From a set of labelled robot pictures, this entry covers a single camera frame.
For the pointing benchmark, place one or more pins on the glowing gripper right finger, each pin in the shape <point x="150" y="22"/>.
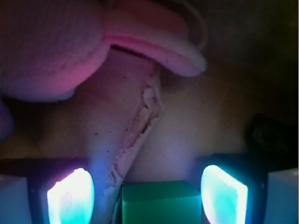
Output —
<point x="250" y="189"/>

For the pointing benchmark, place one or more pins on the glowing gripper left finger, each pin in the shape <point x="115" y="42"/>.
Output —
<point x="60" y="190"/>

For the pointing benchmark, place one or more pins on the green rectangular block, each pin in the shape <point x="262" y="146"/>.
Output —
<point x="175" y="202"/>

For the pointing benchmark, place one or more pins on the brown paper bag tray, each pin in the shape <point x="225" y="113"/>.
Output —
<point x="137" y="121"/>

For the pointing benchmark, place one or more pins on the pink plush bunny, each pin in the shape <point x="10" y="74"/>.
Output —
<point x="49" y="47"/>

